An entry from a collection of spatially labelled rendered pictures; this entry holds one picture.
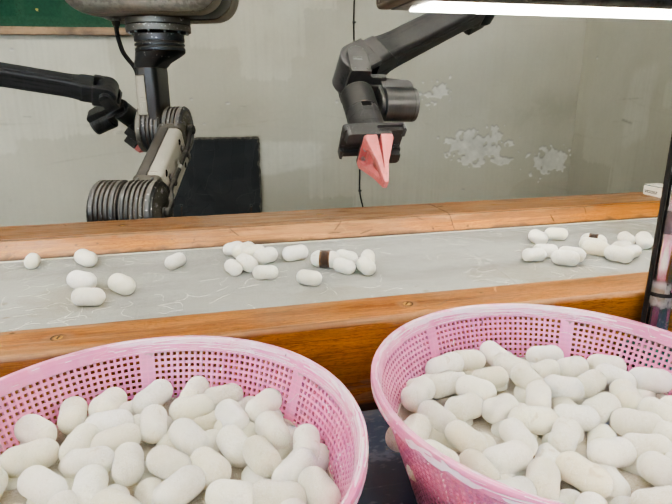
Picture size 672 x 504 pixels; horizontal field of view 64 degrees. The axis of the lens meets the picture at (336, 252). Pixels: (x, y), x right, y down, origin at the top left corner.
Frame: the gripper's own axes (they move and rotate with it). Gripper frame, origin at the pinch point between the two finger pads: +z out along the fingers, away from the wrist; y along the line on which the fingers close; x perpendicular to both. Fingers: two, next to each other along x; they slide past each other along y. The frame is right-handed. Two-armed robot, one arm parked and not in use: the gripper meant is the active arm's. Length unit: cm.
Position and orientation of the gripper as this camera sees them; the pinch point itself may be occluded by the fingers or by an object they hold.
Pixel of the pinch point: (384, 180)
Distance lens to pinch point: 83.0
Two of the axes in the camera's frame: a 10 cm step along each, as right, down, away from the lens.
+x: -1.4, 5.6, 8.2
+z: 1.9, 8.2, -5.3
